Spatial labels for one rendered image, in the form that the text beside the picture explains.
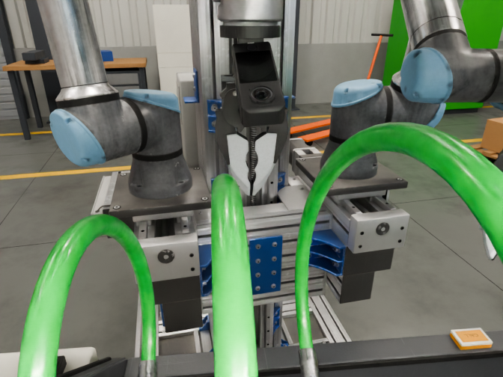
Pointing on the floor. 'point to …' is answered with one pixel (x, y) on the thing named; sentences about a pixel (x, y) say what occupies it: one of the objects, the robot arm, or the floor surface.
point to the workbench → (118, 81)
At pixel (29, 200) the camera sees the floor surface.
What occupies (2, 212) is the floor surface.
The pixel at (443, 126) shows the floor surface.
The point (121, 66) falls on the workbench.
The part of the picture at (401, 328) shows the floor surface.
